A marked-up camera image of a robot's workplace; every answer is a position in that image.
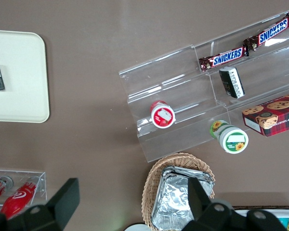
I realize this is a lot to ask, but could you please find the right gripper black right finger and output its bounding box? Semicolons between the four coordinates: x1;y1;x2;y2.
183;177;246;231

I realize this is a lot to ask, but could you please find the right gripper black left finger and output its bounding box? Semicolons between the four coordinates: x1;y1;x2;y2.
4;177;80;231

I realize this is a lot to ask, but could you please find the light wicker basket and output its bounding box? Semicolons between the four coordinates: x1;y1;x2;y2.
141;152;216;229

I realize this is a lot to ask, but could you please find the cream plastic serving tray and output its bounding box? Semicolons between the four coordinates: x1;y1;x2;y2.
0;29;50;124

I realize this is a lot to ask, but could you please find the aluminium foil container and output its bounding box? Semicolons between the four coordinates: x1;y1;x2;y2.
152;172;214;228
161;165;216;193

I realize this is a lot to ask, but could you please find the clear acrylic bottle rack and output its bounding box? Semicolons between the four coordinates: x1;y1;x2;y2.
0;169;48;212

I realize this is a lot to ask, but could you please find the green sunflower snack cup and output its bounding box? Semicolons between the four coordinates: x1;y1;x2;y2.
209;119;250;154

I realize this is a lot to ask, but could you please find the teal snack packet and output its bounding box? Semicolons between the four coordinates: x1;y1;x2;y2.
278;218;289;231

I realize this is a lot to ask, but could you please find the red lidded snack cup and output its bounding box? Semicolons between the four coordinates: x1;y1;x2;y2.
150;100;176;128

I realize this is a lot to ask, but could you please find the red tartan cookie box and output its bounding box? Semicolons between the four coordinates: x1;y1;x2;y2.
242;91;289;137

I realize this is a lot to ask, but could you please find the small black box white label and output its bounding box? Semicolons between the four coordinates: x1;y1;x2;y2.
218;67;246;99

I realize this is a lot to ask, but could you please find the clear acrylic stepped display stand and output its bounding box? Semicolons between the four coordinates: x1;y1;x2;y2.
118;9;289;164

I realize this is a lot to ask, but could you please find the Snickers chocolate bar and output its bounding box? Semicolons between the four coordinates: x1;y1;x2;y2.
198;45;250;73
243;14;289;51

